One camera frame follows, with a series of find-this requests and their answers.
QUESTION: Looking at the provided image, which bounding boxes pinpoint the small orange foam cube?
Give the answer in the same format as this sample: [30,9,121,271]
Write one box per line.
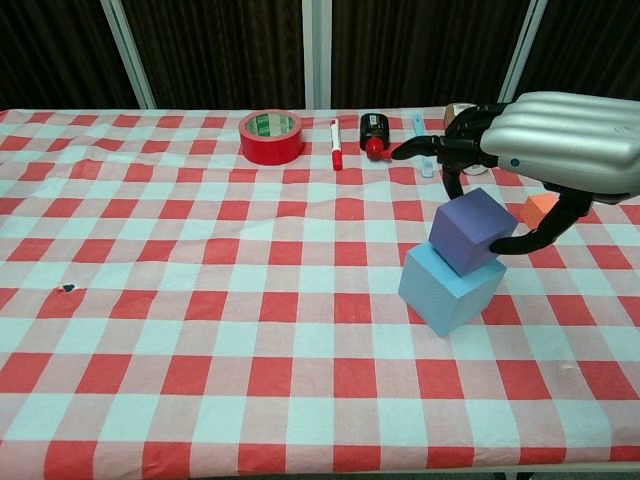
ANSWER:
[519,193,559,230]

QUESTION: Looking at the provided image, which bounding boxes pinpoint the purple foam cube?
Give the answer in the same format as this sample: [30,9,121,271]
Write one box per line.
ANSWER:
[428,187,519,278]

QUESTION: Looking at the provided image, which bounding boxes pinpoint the red white marker pen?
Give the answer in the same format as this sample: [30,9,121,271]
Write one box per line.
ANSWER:
[328,118,345,172]

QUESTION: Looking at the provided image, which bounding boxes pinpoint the light blue toothbrush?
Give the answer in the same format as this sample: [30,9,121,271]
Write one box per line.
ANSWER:
[411,114,435,179]

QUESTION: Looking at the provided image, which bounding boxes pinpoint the red tape roll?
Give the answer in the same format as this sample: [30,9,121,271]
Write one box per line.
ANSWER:
[237,109,306,166]

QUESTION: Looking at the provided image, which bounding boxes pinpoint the black bottle red cap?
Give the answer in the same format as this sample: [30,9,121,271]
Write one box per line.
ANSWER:
[358,112,394,162]

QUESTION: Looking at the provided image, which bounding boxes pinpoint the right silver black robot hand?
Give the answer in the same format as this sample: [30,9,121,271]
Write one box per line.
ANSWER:
[389,90,640,255]

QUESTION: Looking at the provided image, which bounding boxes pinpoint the brown bottle white cap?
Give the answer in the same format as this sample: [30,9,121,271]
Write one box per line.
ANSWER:
[443,102,490,177]

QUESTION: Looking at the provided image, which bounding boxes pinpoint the large blue foam cube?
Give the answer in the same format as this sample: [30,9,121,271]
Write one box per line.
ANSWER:
[397,243,508,340]

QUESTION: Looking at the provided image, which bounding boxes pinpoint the white partition frame post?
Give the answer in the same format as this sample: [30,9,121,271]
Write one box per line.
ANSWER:
[497,0,549,104]
[301,0,335,110]
[98,0,157,110]

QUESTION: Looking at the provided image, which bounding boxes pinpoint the red white checkered tablecloth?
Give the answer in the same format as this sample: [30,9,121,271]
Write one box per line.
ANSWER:
[0,103,640,480]

